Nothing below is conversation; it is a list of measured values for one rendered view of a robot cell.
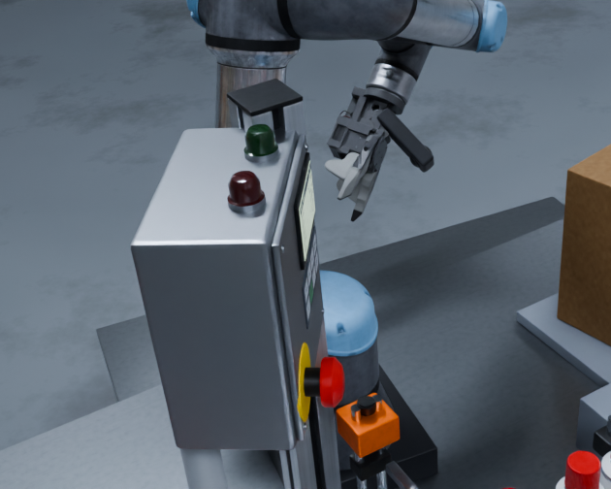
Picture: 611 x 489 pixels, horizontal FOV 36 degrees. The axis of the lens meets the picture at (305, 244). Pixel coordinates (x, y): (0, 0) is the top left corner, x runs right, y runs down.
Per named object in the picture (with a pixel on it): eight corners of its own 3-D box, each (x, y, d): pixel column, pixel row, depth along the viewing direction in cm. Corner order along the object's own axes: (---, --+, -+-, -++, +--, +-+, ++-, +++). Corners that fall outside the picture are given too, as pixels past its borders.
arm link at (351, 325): (355, 417, 118) (348, 333, 110) (263, 388, 124) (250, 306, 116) (396, 358, 126) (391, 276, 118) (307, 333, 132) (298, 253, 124)
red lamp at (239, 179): (225, 212, 64) (220, 183, 63) (231, 193, 66) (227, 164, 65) (262, 212, 64) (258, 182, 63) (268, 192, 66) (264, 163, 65)
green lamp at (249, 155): (241, 163, 70) (238, 135, 69) (247, 146, 72) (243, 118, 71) (276, 162, 70) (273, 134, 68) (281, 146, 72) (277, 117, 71)
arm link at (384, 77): (417, 89, 159) (414, 71, 151) (407, 114, 158) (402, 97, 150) (376, 76, 161) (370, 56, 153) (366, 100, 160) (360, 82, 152)
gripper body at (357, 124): (332, 161, 159) (359, 96, 160) (379, 178, 157) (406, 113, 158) (324, 146, 152) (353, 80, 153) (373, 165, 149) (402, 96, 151)
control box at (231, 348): (175, 451, 73) (126, 244, 62) (215, 313, 87) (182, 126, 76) (305, 453, 71) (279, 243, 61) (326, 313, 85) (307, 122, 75)
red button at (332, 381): (299, 379, 69) (339, 379, 69) (305, 345, 72) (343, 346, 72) (304, 417, 71) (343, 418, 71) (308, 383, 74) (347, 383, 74)
